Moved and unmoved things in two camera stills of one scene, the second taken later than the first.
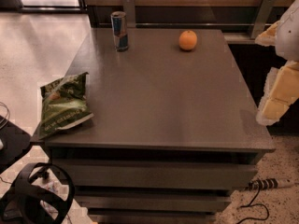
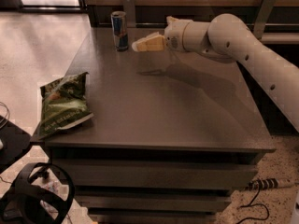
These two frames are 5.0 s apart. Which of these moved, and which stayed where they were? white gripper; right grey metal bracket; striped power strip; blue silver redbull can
Moved: white gripper
Stayed: right grey metal bracket; blue silver redbull can; striped power strip
